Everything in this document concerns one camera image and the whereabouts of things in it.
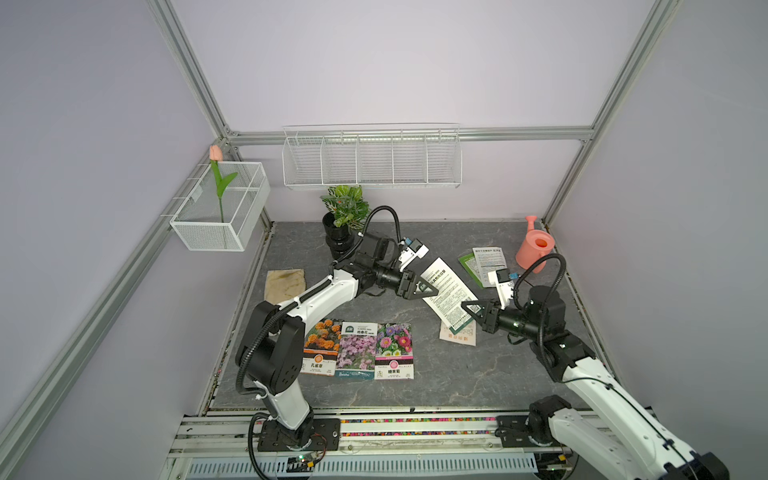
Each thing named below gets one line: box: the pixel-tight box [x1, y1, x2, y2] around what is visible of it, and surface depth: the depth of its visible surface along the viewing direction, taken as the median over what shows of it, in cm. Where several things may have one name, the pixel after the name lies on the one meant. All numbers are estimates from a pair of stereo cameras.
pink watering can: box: [516, 215, 555, 273], surface depth 101 cm
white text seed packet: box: [472, 247, 507, 288], surface depth 111 cm
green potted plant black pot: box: [321, 185, 370, 258], surface depth 95 cm
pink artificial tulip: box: [209, 145, 238, 223], surface depth 85 cm
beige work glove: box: [264, 269, 306, 305], surface depth 106 cm
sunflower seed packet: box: [420, 257, 479, 335], surface depth 77 cm
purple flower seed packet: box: [335, 321, 378, 380], surface depth 88 cm
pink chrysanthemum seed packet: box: [375, 322, 415, 380], surface depth 89 cm
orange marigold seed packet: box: [300, 318, 342, 377], surface depth 89 cm
